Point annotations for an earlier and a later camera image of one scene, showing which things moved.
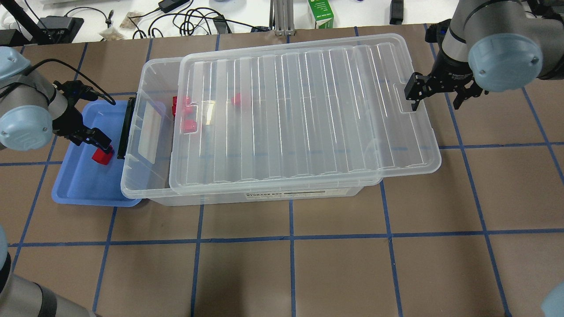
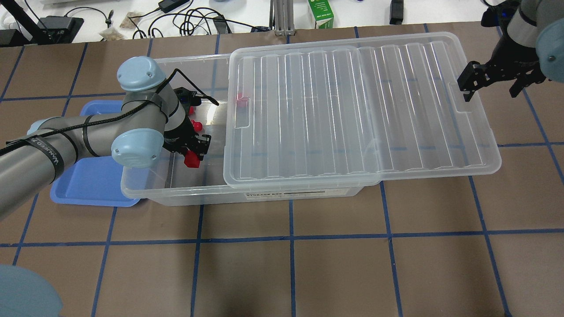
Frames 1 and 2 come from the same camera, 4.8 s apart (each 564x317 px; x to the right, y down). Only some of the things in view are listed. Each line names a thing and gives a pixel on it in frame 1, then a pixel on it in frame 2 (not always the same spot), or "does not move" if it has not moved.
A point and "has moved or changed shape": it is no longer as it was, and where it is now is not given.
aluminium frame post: [281, 17] does not move
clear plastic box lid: [298, 111] has moved or changed shape
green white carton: [322, 13] does not move
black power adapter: [167, 5] does not move
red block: [102, 156] → [191, 160]
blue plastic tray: [80, 180] does not move
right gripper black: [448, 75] → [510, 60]
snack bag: [111, 34] does not move
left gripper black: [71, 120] → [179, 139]
